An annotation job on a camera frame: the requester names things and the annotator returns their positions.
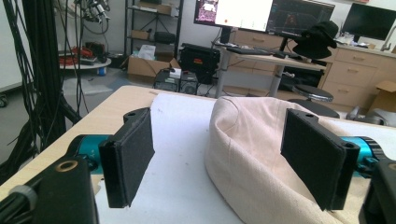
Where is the round black stool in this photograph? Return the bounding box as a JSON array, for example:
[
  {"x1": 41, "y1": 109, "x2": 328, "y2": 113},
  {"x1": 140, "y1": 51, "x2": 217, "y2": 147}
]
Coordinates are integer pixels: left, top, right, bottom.
[{"x1": 288, "y1": 83, "x2": 341, "y2": 119}]

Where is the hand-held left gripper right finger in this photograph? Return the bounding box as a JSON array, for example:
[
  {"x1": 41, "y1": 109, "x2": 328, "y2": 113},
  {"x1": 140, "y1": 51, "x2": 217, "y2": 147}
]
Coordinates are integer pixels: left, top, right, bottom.
[{"x1": 280, "y1": 107, "x2": 361, "y2": 212}]

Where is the small dark monitor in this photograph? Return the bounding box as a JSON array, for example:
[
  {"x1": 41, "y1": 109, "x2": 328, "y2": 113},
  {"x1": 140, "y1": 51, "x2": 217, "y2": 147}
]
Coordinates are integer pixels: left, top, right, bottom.
[{"x1": 341, "y1": 2, "x2": 396, "y2": 44}]

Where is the large computer monitor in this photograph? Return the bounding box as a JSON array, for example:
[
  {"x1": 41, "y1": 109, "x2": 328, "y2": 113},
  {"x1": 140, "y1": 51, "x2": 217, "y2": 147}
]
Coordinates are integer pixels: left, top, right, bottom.
[{"x1": 193, "y1": 0, "x2": 336, "y2": 45}]

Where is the black electronic box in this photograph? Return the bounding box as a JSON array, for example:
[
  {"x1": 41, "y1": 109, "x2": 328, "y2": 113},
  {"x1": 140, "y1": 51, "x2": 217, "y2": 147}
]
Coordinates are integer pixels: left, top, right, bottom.
[{"x1": 152, "y1": 67, "x2": 199, "y2": 95}]

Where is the black keyboard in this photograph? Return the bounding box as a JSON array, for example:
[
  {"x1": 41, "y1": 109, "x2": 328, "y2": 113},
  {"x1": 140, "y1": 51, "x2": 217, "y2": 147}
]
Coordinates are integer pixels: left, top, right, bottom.
[{"x1": 226, "y1": 46, "x2": 275, "y2": 57}]

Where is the black metal shelf rack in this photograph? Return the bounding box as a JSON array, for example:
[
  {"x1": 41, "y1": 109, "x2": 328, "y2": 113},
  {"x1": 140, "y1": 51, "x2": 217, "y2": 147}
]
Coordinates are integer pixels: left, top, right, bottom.
[{"x1": 123, "y1": 0, "x2": 185, "y2": 60}]

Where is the white table mat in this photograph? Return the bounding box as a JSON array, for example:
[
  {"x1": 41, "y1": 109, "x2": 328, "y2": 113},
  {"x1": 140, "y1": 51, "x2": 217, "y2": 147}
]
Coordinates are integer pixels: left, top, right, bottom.
[{"x1": 94, "y1": 91, "x2": 396, "y2": 224}]

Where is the bundle of black cables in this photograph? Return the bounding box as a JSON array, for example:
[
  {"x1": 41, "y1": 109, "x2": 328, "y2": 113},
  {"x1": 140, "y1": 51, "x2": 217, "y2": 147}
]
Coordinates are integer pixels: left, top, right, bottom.
[{"x1": 0, "y1": 0, "x2": 90, "y2": 185}]

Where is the small cardboard box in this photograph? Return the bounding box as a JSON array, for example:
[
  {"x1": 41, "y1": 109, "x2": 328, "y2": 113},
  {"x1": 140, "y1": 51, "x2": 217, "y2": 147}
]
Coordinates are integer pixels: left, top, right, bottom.
[{"x1": 367, "y1": 79, "x2": 396, "y2": 114}]

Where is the black bucket hat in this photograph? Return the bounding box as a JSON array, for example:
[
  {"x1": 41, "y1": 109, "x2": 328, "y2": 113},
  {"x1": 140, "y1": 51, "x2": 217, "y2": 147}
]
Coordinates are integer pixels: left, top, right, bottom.
[{"x1": 291, "y1": 20, "x2": 340, "y2": 60}]

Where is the black equipment case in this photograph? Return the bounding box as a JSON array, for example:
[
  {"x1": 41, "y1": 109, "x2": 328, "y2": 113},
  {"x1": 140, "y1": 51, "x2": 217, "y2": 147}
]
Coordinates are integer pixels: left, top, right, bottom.
[{"x1": 179, "y1": 43, "x2": 222, "y2": 85}]

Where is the light wooden desk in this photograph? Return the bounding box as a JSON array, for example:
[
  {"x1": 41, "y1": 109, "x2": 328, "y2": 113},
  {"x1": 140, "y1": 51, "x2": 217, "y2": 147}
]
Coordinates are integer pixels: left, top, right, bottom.
[{"x1": 214, "y1": 43, "x2": 328, "y2": 99}]

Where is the open cardboard box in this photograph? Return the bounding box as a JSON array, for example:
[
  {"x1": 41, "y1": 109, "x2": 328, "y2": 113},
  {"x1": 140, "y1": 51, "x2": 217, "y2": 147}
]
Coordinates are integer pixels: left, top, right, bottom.
[{"x1": 126, "y1": 44, "x2": 181, "y2": 84}]

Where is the round white low table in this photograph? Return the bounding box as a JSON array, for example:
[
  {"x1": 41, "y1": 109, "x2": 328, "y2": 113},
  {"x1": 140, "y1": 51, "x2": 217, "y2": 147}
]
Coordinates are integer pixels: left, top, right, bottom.
[{"x1": 59, "y1": 57, "x2": 112, "y2": 77}]

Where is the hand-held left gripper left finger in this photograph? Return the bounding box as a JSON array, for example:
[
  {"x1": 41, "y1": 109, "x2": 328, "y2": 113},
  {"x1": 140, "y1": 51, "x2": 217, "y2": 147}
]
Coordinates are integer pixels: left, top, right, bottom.
[{"x1": 98, "y1": 106, "x2": 156, "y2": 209}]

